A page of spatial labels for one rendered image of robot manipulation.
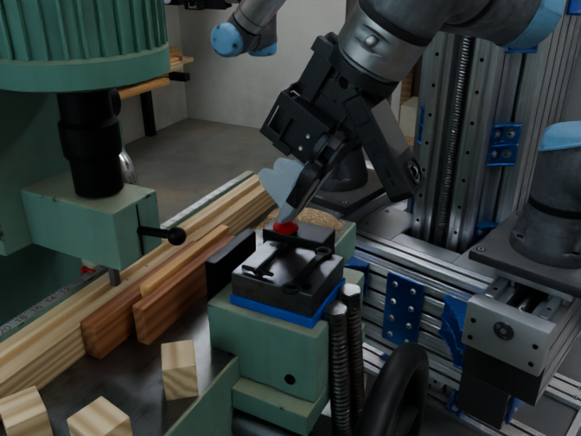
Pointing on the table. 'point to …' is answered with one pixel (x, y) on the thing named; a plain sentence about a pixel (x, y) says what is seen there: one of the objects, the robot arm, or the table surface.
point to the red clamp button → (285, 227)
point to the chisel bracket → (92, 221)
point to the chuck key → (267, 261)
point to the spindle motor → (81, 44)
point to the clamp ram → (228, 261)
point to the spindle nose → (91, 142)
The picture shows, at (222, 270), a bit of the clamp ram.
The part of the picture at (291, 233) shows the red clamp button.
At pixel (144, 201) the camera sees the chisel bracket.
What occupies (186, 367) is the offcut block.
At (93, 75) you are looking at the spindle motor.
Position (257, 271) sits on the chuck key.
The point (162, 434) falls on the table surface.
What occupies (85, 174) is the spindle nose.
